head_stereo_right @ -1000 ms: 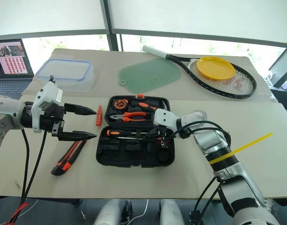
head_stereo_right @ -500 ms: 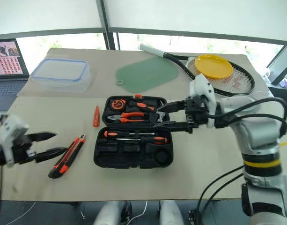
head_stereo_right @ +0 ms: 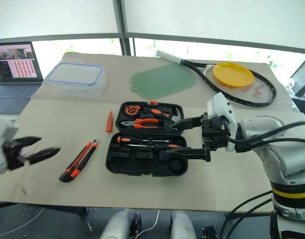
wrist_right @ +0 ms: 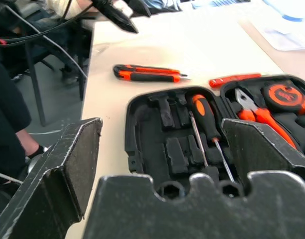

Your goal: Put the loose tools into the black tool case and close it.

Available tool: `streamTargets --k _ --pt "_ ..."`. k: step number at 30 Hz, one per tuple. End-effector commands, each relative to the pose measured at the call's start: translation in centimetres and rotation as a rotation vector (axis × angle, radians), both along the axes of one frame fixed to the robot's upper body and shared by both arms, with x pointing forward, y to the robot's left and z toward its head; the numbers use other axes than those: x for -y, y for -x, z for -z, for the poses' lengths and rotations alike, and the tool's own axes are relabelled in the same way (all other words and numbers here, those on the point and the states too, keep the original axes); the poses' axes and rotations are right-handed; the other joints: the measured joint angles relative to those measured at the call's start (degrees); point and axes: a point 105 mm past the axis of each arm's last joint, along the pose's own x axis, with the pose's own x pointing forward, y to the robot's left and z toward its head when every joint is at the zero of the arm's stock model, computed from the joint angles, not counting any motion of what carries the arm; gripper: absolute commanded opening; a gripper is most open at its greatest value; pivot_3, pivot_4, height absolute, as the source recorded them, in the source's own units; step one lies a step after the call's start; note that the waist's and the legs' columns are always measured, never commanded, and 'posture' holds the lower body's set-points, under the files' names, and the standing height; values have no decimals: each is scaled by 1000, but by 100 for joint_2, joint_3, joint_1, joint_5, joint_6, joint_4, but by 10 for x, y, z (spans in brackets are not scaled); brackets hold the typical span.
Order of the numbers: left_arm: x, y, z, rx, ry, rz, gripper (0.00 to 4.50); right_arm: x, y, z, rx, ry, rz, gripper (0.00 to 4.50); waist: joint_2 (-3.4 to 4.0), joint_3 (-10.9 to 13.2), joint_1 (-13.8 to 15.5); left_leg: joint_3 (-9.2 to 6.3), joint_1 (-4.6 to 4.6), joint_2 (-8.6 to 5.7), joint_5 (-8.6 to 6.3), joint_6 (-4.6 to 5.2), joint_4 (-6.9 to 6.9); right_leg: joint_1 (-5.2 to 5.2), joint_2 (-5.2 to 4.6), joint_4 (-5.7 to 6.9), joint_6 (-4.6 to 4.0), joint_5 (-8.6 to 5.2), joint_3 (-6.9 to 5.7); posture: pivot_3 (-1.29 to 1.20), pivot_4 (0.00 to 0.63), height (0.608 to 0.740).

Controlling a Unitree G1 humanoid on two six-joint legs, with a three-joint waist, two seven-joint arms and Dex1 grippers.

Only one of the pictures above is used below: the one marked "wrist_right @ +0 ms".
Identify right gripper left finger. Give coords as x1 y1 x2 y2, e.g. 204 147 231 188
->
0 117 103 239

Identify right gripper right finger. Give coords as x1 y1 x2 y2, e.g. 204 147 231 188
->
221 118 305 188

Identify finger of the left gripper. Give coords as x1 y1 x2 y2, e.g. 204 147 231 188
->
92 0 139 34
124 0 152 17

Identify black plastic tool case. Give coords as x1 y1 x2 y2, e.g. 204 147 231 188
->
124 73 305 190

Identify flat orange tool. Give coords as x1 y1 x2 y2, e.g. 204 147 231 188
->
208 73 262 88

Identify dark blue bag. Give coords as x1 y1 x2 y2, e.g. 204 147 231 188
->
142 0 183 14

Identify seated person in jeans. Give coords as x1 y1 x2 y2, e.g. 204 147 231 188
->
30 0 95 87

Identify black orange tape measure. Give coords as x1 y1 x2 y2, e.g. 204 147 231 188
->
261 81 305 116

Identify black utility knife orange stripe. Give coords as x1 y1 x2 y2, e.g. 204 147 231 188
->
113 64 188 77

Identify thin metal screwdriver shaft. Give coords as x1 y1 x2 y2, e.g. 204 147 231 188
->
188 111 220 184

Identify blue white printed sheet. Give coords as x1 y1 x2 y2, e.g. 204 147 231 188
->
191 0 252 10

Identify person in black top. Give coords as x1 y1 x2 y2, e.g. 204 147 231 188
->
0 47 47 180

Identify white paper sheet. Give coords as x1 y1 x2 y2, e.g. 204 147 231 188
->
261 23 305 52

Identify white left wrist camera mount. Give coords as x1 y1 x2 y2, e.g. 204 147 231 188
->
112 0 134 18

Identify orange handled pliers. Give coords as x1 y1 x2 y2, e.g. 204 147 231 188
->
234 87 299 150

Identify white cable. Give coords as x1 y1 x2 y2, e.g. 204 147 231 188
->
0 171 24 185

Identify grey cable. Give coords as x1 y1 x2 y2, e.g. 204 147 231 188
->
4 4 89 80

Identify orange black handled screwdriver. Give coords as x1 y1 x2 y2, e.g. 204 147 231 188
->
191 94 237 184

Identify black cable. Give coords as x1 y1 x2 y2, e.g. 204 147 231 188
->
0 0 100 47

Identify dark metal chair frame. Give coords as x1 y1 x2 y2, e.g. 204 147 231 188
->
22 41 87 127

